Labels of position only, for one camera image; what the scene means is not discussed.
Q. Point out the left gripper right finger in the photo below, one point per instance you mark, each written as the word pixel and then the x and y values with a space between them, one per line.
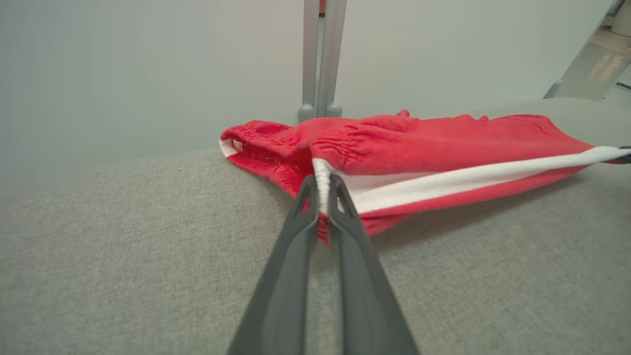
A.
pixel 367 310

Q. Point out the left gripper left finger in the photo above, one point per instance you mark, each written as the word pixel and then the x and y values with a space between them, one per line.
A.
pixel 276 310

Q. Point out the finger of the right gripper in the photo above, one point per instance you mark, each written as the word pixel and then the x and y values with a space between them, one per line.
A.
pixel 626 157

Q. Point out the red shorts with white stripe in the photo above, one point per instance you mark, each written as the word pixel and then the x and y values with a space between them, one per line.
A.
pixel 419 143

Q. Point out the grey fabric sofa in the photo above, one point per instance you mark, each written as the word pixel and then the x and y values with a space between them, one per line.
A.
pixel 123 246

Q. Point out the grey partition post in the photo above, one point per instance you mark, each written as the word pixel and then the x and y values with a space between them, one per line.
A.
pixel 310 59
pixel 553 90

